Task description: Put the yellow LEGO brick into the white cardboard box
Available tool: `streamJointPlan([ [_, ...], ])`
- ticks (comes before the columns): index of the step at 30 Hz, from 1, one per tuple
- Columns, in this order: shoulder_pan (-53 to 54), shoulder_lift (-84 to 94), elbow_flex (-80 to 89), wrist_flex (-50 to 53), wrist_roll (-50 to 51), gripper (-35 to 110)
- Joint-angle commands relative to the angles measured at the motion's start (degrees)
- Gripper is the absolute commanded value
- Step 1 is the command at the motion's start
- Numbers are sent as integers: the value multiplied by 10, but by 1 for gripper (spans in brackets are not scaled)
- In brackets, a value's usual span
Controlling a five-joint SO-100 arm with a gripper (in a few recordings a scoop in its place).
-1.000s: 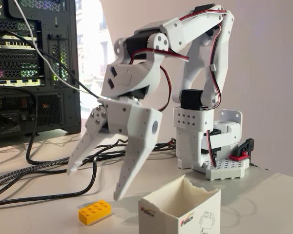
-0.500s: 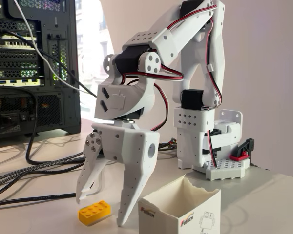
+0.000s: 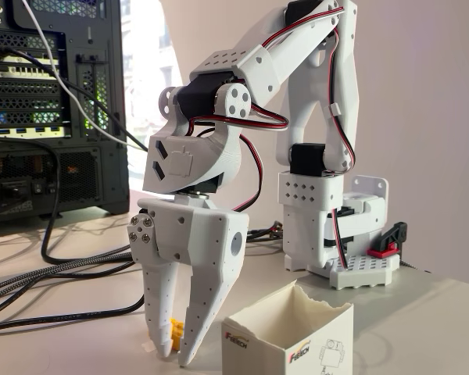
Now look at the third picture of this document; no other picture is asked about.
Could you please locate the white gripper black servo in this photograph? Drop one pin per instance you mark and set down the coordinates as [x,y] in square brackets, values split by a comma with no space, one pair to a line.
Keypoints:
[197,230]

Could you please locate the yellow toy brick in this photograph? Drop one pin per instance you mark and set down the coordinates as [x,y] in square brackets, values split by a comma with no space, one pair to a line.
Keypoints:
[176,329]

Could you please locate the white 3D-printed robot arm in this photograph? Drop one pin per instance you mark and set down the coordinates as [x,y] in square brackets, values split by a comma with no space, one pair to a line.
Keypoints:
[258,66]

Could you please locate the white cardboard box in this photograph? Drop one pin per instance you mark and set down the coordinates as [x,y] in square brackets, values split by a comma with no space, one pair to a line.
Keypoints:
[254,359]

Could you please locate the small clear tape piece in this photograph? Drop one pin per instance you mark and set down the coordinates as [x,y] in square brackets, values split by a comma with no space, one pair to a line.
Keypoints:
[148,345]

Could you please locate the black computer tower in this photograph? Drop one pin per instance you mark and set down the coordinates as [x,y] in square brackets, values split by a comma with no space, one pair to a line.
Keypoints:
[94,176]

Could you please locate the black and red table clamp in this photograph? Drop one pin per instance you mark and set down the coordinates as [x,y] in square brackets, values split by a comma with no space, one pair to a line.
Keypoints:
[391,236]

